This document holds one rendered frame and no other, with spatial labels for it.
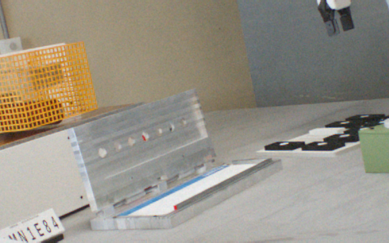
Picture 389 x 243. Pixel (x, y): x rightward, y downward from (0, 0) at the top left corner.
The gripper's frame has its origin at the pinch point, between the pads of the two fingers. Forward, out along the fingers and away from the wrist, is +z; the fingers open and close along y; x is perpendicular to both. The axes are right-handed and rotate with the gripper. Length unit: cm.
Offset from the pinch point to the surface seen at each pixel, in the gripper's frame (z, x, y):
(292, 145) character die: 23.6, 7.4, -29.4
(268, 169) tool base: 24, 2, -52
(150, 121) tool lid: 6, 21, -64
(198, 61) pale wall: -2, 158, 157
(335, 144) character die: 25.1, -5.5, -31.6
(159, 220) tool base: 23, 5, -89
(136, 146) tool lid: 10, 21, -71
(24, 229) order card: 17, 27, -102
